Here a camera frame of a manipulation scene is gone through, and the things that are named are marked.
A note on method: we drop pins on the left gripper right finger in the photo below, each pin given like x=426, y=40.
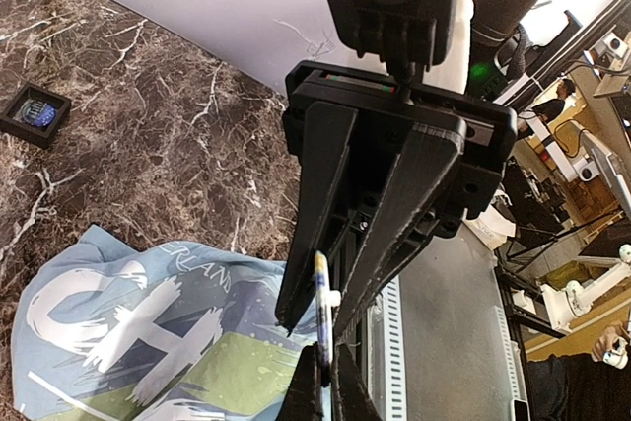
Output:
x=415, y=178

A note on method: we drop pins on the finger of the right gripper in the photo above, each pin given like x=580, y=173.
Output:
x=350, y=397
x=304, y=400

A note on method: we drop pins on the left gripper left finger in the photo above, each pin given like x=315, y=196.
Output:
x=328, y=130

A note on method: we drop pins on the dark round brooch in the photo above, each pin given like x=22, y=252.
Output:
x=326, y=300

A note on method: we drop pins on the light blue printed t-shirt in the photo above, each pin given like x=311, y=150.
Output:
x=180, y=331

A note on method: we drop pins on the removed round pin brooch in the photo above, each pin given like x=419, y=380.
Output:
x=36, y=113

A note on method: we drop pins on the white tissue pack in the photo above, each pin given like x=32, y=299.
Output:
x=492, y=228

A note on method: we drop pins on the person in black clothing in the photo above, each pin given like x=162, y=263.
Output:
x=582, y=386

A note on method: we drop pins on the right black display box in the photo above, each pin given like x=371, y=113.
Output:
x=42, y=138

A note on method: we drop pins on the white slotted cable duct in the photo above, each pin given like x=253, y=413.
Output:
x=455, y=360

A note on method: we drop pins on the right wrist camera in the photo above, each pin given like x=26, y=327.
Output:
x=394, y=2

